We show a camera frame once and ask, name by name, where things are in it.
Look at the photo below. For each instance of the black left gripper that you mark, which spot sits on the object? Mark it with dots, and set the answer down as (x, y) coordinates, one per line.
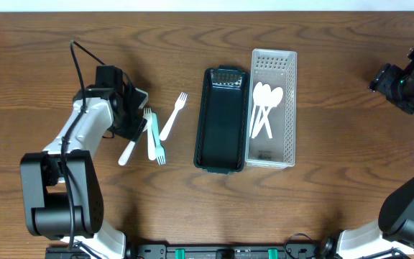
(136, 126)

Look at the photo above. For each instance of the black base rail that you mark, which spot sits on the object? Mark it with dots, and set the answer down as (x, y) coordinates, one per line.
(301, 250)

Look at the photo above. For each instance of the clear perforated plastic basket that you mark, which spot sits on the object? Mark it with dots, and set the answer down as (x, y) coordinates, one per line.
(278, 68)

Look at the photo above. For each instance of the white plastic spoon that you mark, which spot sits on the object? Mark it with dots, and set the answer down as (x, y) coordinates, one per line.
(266, 102)
(277, 95)
(125, 156)

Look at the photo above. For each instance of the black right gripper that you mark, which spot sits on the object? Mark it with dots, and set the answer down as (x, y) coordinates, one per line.
(384, 81)

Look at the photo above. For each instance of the mint green plastic fork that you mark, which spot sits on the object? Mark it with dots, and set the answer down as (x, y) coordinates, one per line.
(159, 149)

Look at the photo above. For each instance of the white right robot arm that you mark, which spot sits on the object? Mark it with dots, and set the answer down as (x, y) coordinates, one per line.
(392, 234)

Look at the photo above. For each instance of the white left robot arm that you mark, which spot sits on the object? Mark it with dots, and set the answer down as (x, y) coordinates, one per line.
(62, 196)

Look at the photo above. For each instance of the white plastic fork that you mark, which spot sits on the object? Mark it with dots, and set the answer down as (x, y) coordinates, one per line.
(179, 104)
(150, 139)

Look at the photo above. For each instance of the dark green plastic basket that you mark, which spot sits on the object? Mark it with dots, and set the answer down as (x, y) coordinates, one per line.
(222, 120)

